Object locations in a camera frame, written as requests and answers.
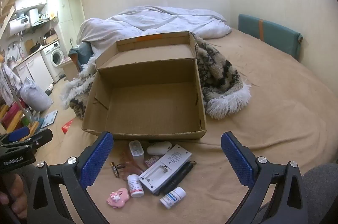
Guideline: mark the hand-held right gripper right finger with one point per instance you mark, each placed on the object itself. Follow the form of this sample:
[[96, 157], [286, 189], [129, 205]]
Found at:
[[235, 160]]

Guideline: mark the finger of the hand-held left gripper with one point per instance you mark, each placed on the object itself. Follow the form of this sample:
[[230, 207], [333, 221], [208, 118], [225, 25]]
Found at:
[[17, 134], [42, 139]]

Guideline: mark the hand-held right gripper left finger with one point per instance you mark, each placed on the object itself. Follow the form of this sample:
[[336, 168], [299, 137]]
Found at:
[[96, 160]]

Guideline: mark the translucent white container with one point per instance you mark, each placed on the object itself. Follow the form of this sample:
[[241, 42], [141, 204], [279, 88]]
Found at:
[[136, 150]]

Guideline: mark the pink pig toy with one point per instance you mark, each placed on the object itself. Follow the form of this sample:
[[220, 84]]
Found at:
[[118, 199]]

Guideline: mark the white pill bottle red label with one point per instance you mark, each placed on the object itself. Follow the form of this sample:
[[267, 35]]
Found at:
[[135, 185]]

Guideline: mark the purple white charger plug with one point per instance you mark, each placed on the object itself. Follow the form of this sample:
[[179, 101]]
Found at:
[[151, 160]]

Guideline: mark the white oval case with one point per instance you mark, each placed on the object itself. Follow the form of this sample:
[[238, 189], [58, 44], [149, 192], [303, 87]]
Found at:
[[158, 147]]

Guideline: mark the white remote control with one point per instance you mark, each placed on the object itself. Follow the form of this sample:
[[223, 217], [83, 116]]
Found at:
[[169, 163]]

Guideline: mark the white pill bottle blue label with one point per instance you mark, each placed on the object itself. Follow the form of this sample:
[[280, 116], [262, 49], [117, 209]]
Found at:
[[173, 197]]

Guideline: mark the cardboard box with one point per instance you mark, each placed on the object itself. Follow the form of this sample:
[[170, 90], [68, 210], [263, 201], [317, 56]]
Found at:
[[148, 105]]

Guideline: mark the person's left hand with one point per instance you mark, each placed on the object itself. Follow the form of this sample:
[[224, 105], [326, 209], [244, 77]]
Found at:
[[13, 187]]

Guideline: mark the bathroom scale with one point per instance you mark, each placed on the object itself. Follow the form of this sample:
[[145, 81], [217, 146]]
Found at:
[[48, 118]]

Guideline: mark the red gift box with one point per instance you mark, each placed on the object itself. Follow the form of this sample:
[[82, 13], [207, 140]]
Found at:
[[68, 125]]

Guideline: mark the grey stuffed bag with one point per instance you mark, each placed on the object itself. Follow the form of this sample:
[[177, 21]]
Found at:
[[34, 97]]

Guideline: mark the white hanging cloth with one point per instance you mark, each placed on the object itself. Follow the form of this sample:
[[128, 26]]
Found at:
[[9, 81]]

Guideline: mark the white kitchen cabinet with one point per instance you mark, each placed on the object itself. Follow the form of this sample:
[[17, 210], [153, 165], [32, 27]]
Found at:
[[39, 68]]

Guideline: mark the wooden bedside table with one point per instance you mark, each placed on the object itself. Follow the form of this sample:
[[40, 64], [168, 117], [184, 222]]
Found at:
[[67, 69]]

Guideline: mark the white washing machine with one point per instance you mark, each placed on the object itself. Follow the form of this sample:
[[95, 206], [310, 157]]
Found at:
[[54, 57]]

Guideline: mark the furry patterned blanket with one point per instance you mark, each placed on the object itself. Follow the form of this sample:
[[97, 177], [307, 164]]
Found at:
[[221, 76]]

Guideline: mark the person's grey trousers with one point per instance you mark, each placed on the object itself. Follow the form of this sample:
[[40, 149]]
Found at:
[[319, 187]]

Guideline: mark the teal padded bed end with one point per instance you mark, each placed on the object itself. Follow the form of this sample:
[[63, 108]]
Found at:
[[81, 54]]

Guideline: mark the white water heater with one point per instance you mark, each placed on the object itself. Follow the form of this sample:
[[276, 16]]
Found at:
[[18, 27]]

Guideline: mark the teal headboard cushion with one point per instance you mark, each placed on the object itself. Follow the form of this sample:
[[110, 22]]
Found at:
[[269, 33]]

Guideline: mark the tall white cupboard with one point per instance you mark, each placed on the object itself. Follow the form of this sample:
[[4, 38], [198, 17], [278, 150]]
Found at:
[[66, 9]]

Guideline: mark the white duvet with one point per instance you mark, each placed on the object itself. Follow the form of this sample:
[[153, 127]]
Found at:
[[158, 20]]

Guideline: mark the white wall cabinet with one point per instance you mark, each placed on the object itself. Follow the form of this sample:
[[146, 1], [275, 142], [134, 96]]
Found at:
[[30, 3]]

